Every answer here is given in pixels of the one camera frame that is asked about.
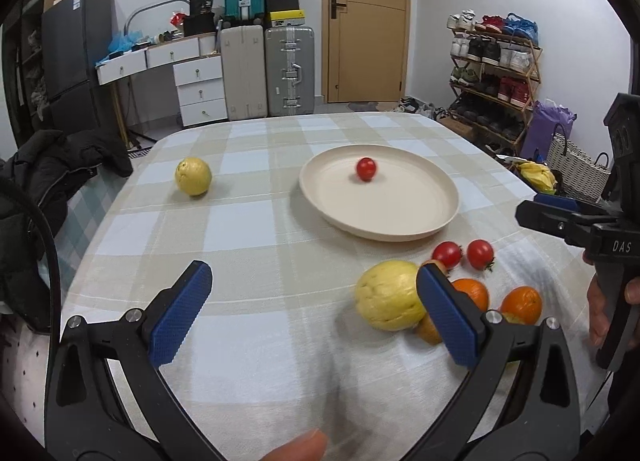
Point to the dark grey fridge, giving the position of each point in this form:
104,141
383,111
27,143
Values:
75,51

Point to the black puffer jacket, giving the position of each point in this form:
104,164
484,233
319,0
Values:
50,166

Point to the cream round plate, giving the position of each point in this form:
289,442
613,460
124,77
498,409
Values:
395,206

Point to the red cherry tomato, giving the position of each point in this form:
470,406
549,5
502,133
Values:
446,254
366,169
480,253

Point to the beige suitcase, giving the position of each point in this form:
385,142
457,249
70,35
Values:
244,73

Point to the wooden door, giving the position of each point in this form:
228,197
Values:
367,41

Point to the yellow bag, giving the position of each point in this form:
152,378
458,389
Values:
537,176

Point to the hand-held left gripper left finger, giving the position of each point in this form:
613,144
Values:
182,313

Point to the white dotted cloth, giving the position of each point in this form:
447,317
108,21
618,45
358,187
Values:
25,371

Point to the silver suitcase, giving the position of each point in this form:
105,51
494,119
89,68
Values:
290,71

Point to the brown cardboard box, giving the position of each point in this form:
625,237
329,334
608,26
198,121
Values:
456,127

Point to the blue plastic bag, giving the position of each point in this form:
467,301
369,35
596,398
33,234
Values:
125,41

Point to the grey door mat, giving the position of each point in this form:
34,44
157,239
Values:
372,106

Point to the orange mandarin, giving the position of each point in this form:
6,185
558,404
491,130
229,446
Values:
474,292
522,303

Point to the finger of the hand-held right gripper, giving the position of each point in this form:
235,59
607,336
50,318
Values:
555,201
555,227

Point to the white desk with drawers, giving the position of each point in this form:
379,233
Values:
200,91

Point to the purple bag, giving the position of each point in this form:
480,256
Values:
547,123

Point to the person's right hand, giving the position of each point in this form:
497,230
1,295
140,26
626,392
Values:
597,311

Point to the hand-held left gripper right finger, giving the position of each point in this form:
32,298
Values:
447,318

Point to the black yellow shoe box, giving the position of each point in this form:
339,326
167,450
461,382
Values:
287,19

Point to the scattered sneakers group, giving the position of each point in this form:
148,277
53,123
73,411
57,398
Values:
420,108

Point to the rows of assorted shoes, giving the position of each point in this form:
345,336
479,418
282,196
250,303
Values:
492,53

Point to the curved metal tube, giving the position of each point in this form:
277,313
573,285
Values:
150,7

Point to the yellow wrinkled guava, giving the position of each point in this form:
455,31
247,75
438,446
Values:
193,177
387,296

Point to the small brown fruit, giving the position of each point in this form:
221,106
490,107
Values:
440,266

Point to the wooden shoe rack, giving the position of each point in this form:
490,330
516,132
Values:
535,66

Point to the small red item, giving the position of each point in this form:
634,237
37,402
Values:
178,19

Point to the person's left hand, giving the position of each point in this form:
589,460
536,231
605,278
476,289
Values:
297,448

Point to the black packet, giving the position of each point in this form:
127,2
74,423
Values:
201,3

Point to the dark glass door cabinet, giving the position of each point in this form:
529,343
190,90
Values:
30,41

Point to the white woven basket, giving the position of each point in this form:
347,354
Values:
575,168

